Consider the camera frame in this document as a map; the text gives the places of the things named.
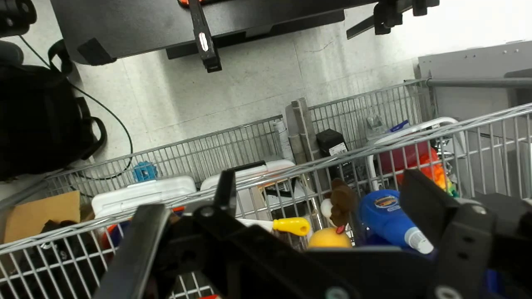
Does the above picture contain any black backpack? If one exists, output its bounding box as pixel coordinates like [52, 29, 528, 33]
[0, 42, 109, 180]

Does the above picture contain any wire shelf rack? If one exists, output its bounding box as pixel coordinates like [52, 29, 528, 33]
[0, 82, 532, 299]

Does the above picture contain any yellow toy ball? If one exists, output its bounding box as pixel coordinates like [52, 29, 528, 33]
[308, 228, 352, 249]

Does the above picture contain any yellow handled toy knife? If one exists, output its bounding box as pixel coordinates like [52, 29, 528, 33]
[240, 218, 312, 238]

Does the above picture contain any black perforated mounting table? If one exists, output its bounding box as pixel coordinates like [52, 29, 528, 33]
[49, 0, 390, 67]

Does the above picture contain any rainbow stacking toy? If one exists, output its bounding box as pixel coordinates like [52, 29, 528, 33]
[378, 141, 451, 191]

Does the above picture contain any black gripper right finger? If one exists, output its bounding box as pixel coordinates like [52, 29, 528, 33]
[401, 170, 496, 299]

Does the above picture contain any blue tape roll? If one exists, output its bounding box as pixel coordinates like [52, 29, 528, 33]
[134, 161, 159, 183]

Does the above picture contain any left orange black clamp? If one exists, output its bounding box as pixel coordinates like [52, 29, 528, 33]
[179, 0, 222, 73]

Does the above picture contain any brown plush toy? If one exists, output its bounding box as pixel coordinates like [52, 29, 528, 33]
[322, 178, 358, 226]

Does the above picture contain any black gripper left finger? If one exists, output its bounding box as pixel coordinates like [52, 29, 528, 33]
[94, 205, 170, 299]

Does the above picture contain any blue lotion bottle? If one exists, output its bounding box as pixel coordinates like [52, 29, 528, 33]
[360, 190, 435, 254]

